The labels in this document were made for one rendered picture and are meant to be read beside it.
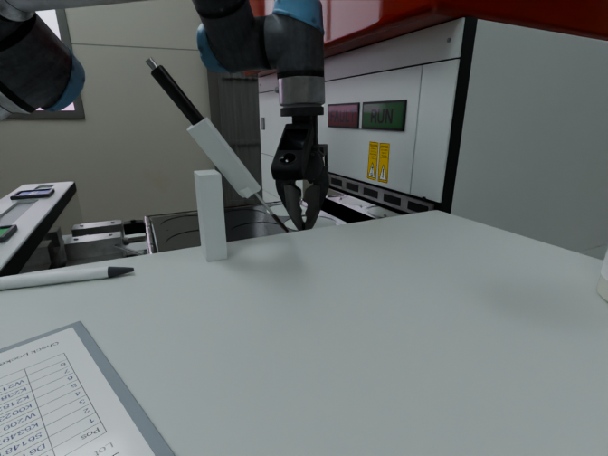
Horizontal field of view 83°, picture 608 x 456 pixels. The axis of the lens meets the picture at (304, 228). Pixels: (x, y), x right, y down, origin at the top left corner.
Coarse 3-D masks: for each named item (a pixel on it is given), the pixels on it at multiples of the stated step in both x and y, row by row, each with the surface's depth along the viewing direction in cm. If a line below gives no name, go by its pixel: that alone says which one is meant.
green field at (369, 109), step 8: (368, 104) 63; (376, 104) 61; (384, 104) 59; (392, 104) 57; (400, 104) 55; (368, 112) 63; (376, 112) 61; (384, 112) 59; (392, 112) 57; (400, 112) 56; (368, 120) 63; (376, 120) 61; (384, 120) 59; (392, 120) 58; (400, 120) 56
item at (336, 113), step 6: (330, 108) 75; (336, 108) 73; (342, 108) 70; (348, 108) 68; (354, 108) 67; (330, 114) 75; (336, 114) 73; (342, 114) 71; (348, 114) 69; (354, 114) 67; (330, 120) 75; (336, 120) 73; (342, 120) 71; (348, 120) 69; (354, 120) 67; (354, 126) 68
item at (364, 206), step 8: (304, 184) 89; (312, 184) 85; (304, 192) 90; (328, 192) 78; (336, 192) 76; (344, 192) 74; (336, 200) 76; (344, 200) 73; (352, 200) 70; (360, 200) 68; (368, 200) 67; (352, 208) 71; (360, 208) 68; (368, 208) 65; (376, 208) 63; (384, 208) 61; (392, 208) 61; (376, 216) 63; (384, 216) 61; (392, 216) 60
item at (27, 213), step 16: (64, 192) 66; (0, 208) 54; (16, 208) 56; (32, 208) 54; (48, 208) 54; (0, 224) 47; (16, 224) 46; (32, 224) 46; (16, 240) 40; (0, 256) 36
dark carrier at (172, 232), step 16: (240, 208) 78; (256, 208) 78; (160, 224) 66; (176, 224) 66; (192, 224) 66; (240, 224) 66; (256, 224) 66; (272, 224) 66; (336, 224) 66; (160, 240) 58; (176, 240) 58; (192, 240) 58
